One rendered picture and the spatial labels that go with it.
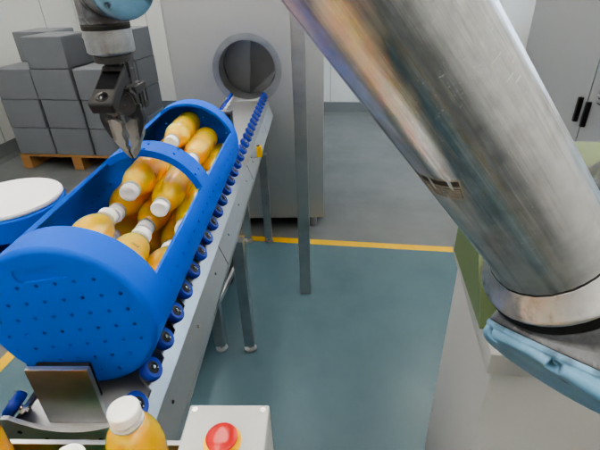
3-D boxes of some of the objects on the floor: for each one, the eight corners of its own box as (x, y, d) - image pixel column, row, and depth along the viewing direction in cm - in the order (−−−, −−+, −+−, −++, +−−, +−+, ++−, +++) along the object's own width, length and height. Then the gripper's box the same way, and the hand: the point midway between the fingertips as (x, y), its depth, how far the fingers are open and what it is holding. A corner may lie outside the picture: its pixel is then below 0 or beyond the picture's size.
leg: (273, 238, 297) (267, 152, 266) (272, 243, 292) (266, 155, 261) (265, 238, 297) (258, 152, 266) (264, 243, 292) (256, 155, 261)
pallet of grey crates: (171, 143, 479) (149, 25, 419) (137, 171, 410) (104, 36, 351) (72, 140, 496) (38, 28, 437) (24, 167, 428) (-25, 37, 368)
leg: (257, 344, 212) (245, 235, 181) (255, 353, 207) (243, 242, 176) (245, 344, 212) (231, 235, 181) (244, 353, 207) (229, 243, 176)
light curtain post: (311, 287, 249) (303, -66, 165) (311, 294, 244) (302, -68, 159) (300, 287, 250) (287, -66, 165) (300, 294, 245) (286, -67, 160)
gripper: (143, 49, 90) (162, 147, 100) (101, 51, 90) (124, 148, 101) (128, 56, 82) (150, 161, 93) (81, 57, 83) (109, 162, 93)
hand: (130, 154), depth 94 cm, fingers closed
